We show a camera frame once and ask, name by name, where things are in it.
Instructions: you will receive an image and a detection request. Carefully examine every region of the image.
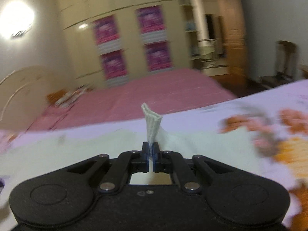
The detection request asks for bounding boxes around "pale green towel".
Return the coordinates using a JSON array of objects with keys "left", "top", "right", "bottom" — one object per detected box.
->
[{"left": 0, "top": 102, "right": 263, "bottom": 231}]

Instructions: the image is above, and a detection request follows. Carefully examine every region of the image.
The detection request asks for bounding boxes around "pink quilt bedspread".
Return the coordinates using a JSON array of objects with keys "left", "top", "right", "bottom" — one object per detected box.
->
[{"left": 28, "top": 69, "right": 236, "bottom": 131}]

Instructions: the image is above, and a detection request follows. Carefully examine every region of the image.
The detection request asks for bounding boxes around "orange patterned pillow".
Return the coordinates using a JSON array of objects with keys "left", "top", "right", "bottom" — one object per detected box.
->
[{"left": 46, "top": 85, "right": 94, "bottom": 107}]

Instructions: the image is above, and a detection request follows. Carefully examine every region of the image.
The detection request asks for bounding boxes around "floral lilac bed sheet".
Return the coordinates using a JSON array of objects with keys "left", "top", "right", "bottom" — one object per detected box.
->
[{"left": 0, "top": 79, "right": 308, "bottom": 231}]

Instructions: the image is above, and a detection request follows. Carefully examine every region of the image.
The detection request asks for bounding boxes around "cream curved headboard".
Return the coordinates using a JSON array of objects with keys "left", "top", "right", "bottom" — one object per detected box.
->
[{"left": 1, "top": 66, "right": 55, "bottom": 131}]

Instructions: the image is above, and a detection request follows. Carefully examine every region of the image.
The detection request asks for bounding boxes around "cream wardrobe with posters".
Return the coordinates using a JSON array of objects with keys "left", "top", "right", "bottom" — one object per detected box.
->
[{"left": 57, "top": 0, "right": 191, "bottom": 88}]

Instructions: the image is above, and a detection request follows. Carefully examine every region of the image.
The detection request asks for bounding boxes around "open shelf unit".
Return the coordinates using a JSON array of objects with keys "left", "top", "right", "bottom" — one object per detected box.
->
[{"left": 180, "top": 0, "right": 204, "bottom": 71}]

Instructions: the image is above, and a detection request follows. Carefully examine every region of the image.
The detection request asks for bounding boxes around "dark wooden chair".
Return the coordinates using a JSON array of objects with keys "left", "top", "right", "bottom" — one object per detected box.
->
[{"left": 260, "top": 40, "right": 298, "bottom": 89}]

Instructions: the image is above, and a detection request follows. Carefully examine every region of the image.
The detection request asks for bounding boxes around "brown wooden door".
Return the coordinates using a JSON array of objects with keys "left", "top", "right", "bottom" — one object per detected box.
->
[{"left": 218, "top": 0, "right": 249, "bottom": 77}]

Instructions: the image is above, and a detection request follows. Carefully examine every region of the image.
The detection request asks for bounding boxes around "wall lamp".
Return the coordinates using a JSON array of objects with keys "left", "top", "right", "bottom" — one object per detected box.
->
[{"left": 1, "top": 0, "right": 35, "bottom": 39}]

